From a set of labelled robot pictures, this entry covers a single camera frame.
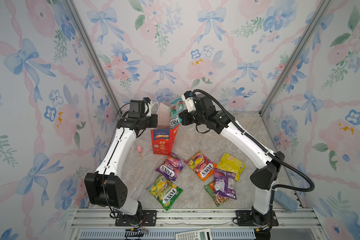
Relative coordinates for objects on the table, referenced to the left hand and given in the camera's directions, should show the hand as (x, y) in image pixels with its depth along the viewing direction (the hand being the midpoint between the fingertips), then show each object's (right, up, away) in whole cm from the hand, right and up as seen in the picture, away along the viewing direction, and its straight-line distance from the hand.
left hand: (156, 117), depth 81 cm
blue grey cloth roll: (+67, -44, -4) cm, 80 cm away
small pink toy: (-14, -19, +17) cm, 29 cm away
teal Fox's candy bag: (+11, +5, -4) cm, 13 cm away
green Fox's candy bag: (+6, -40, -1) cm, 41 cm away
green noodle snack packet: (+33, -44, -1) cm, 55 cm away
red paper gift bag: (+4, -13, +3) cm, 14 cm away
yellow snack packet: (+43, -28, +9) cm, 52 cm away
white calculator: (+24, -55, -12) cm, 61 cm away
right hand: (+13, +2, -6) cm, 14 cm away
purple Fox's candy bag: (+8, -29, +6) cm, 31 cm away
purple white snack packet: (+37, -36, +1) cm, 52 cm away
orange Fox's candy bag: (+26, -29, +9) cm, 40 cm away
